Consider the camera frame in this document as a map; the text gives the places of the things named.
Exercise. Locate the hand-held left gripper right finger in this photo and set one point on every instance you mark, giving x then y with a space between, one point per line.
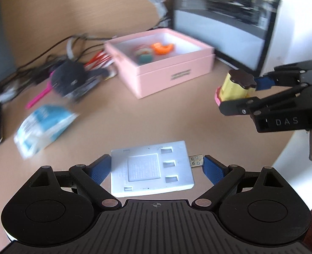
214 170

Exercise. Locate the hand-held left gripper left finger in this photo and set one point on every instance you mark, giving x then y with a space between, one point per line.
100 169

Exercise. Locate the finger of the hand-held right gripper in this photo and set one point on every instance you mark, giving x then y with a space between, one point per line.
238 107
264 83

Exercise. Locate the yellow toy with brown cap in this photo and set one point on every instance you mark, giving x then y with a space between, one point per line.
232 90

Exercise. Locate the white usb hub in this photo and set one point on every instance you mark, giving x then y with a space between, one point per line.
145 169

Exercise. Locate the blue and white tissue packet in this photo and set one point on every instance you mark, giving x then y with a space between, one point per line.
44 127

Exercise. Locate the pink box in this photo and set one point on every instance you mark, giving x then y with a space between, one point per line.
156 79

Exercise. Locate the black computer monitor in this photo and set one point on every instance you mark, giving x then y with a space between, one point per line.
224 21

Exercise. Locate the orange toy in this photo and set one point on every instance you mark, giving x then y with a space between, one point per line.
161 49

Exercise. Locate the black round object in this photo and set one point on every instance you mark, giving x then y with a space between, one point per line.
66 78

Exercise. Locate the green and white toy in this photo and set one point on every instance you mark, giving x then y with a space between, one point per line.
144 57

